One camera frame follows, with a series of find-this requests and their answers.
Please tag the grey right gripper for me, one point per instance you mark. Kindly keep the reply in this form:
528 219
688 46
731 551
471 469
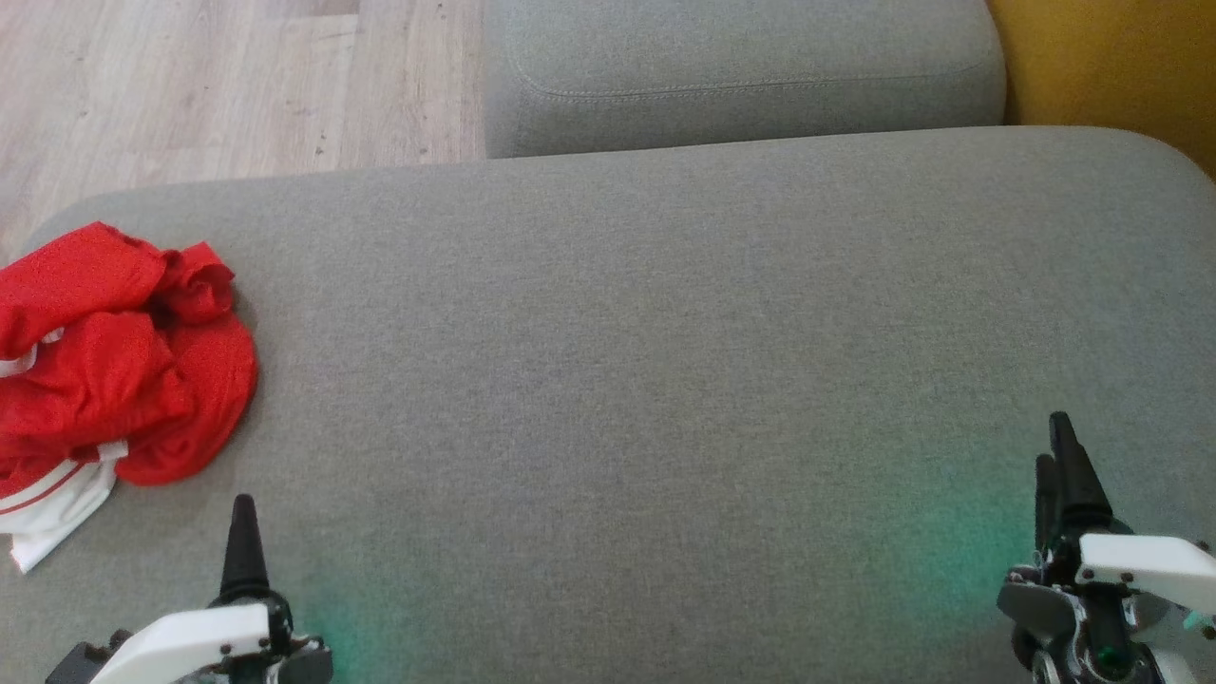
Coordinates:
1045 608

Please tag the yellow sofa backrest cushion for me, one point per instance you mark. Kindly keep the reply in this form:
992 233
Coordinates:
1121 66

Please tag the grey fabric sofa cushion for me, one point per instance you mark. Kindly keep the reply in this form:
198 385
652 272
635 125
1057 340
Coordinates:
741 66

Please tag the red garment with white hem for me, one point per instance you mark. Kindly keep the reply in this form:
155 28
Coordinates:
95 275

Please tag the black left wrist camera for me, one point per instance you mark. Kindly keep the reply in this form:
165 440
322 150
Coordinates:
81 665

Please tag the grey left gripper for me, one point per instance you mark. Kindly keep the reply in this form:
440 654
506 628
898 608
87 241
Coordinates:
304 665

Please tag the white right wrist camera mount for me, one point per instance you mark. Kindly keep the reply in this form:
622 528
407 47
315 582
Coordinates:
1149 560

